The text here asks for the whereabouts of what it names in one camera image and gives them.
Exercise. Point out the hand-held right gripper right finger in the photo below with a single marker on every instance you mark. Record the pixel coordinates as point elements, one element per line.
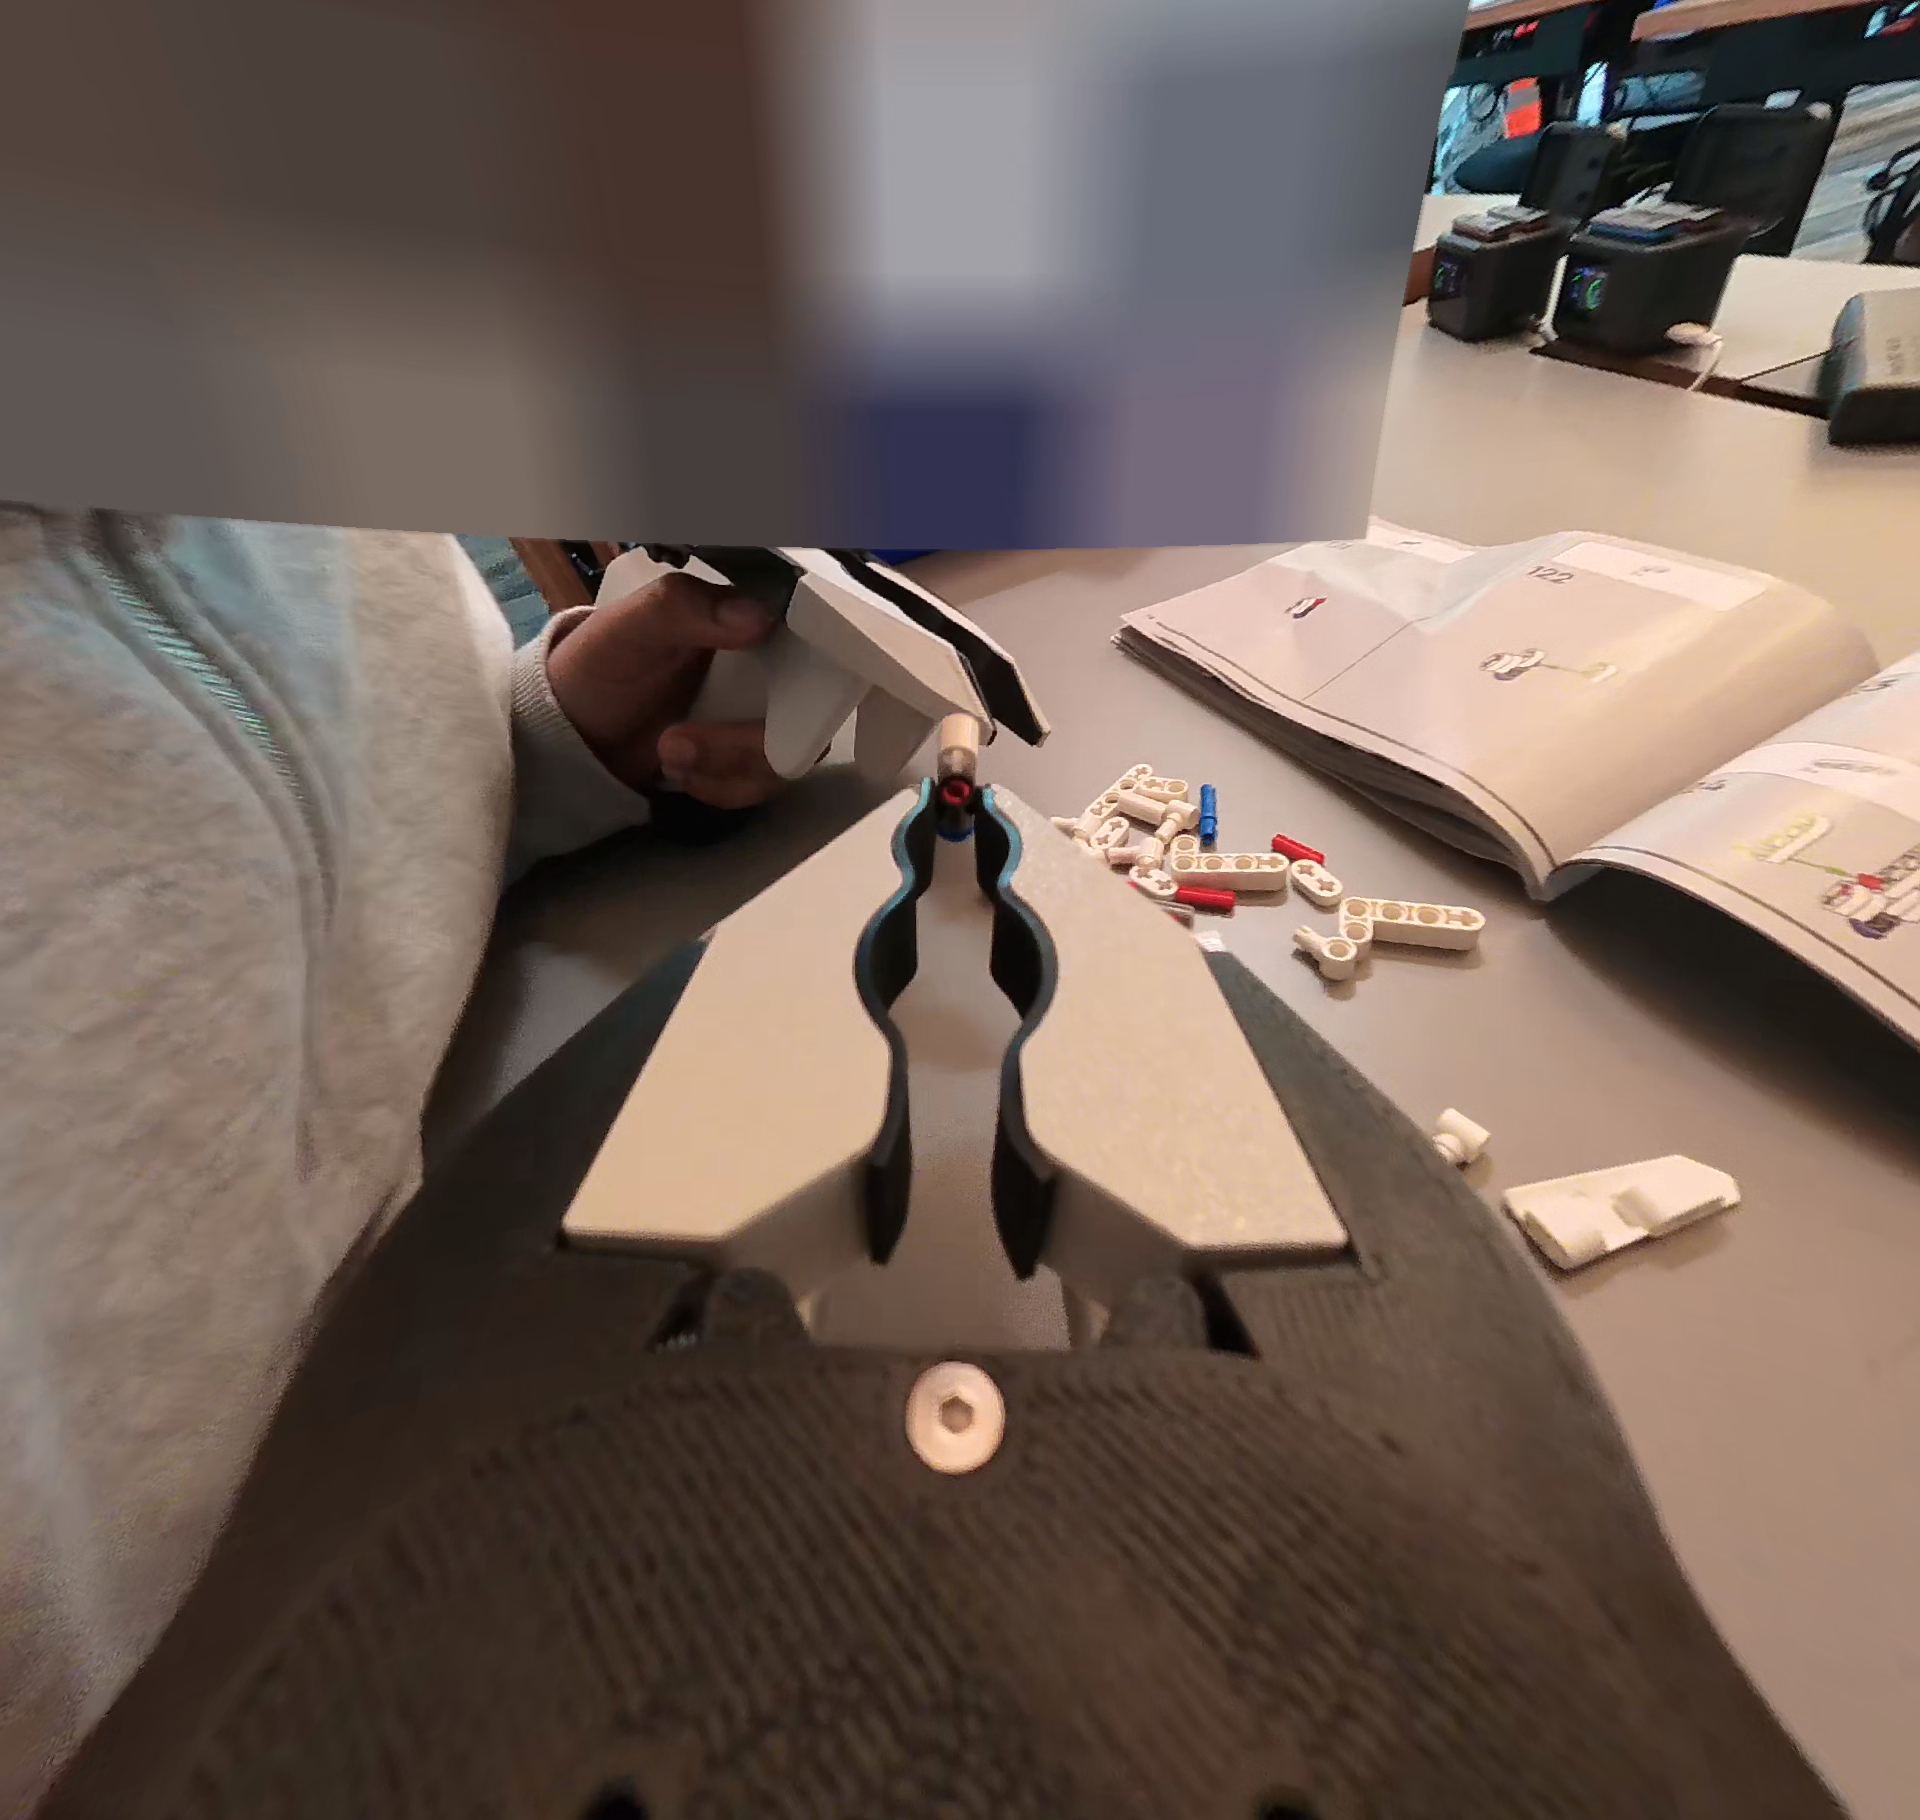
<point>1168,1100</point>

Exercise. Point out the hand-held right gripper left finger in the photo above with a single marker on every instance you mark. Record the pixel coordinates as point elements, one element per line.
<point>734,1100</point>

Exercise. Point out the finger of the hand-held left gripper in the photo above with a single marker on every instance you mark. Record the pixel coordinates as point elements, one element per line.
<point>899,650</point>
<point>899,740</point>

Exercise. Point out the small white lego bush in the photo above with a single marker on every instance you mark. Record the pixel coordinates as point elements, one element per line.
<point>957,748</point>

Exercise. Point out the pile of small lego pieces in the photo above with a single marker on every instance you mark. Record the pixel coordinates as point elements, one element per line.
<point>1246,864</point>

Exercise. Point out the small white lego connector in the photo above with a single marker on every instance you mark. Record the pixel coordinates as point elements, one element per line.
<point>1462,1140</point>

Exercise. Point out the white lego panel piece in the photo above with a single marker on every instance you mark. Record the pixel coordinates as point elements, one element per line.
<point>1621,1206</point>

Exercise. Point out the lego instruction booklet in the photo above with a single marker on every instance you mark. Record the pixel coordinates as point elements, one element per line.
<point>1576,679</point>

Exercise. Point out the person's left hand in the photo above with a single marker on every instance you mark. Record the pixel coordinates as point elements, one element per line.
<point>630,694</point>

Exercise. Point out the brown wooden board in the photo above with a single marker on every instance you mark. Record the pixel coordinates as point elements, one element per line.
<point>547,567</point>

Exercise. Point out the black battery charger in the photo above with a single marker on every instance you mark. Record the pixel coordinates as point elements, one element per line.
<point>1680,258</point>
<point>1516,253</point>

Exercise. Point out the grey power bank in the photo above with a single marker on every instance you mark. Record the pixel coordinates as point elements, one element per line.
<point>1882,364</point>

